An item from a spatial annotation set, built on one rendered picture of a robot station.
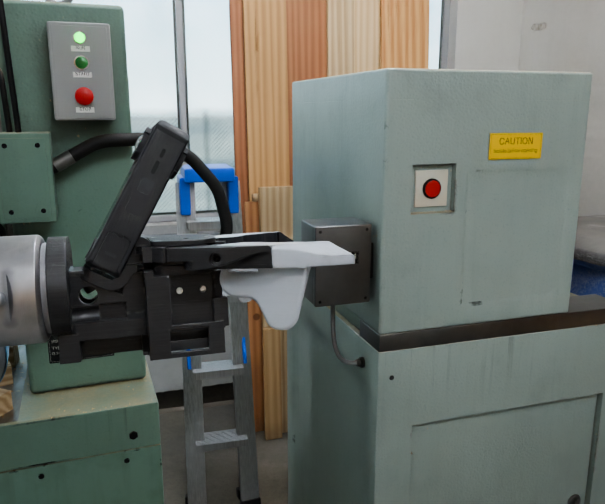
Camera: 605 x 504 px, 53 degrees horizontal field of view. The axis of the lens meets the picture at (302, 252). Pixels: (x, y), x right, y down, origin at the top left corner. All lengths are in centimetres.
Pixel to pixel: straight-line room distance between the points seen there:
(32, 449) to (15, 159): 51
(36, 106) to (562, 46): 235
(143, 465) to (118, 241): 89
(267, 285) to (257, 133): 214
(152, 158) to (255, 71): 213
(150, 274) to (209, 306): 5
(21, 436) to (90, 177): 48
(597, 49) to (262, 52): 136
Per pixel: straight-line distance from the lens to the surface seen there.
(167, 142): 44
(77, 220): 122
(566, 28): 303
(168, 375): 288
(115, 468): 128
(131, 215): 43
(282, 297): 41
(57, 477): 128
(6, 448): 125
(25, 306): 43
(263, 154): 254
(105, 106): 114
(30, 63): 121
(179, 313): 44
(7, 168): 113
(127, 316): 45
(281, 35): 260
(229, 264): 41
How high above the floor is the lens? 134
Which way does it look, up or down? 13 degrees down
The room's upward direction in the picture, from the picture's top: straight up
